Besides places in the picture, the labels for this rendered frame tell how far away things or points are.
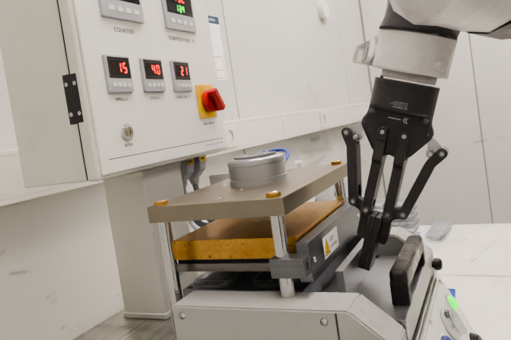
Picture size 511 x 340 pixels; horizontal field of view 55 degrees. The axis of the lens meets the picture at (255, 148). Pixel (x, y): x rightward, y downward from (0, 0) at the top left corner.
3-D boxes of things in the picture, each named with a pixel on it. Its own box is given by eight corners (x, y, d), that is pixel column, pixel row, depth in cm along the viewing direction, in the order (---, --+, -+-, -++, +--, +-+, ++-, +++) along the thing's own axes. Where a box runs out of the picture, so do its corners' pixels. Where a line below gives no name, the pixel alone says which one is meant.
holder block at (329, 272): (185, 308, 64) (182, 288, 63) (252, 259, 82) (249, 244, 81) (306, 312, 56) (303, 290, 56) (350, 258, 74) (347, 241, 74)
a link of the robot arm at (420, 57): (455, 36, 52) (442, 87, 53) (461, 44, 63) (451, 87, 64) (341, 20, 57) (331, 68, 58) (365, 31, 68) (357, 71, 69)
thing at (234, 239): (176, 271, 63) (164, 198, 63) (250, 227, 83) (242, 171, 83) (303, 271, 56) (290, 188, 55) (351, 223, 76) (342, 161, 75)
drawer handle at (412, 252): (391, 306, 55) (387, 270, 55) (411, 262, 68) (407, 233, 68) (411, 306, 54) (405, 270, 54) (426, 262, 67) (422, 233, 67)
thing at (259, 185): (118, 280, 63) (101, 179, 63) (230, 220, 91) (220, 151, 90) (295, 281, 53) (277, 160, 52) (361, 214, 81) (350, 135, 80)
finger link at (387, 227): (387, 201, 62) (411, 208, 61) (379, 239, 63) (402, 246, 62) (385, 204, 61) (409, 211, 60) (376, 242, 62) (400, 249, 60)
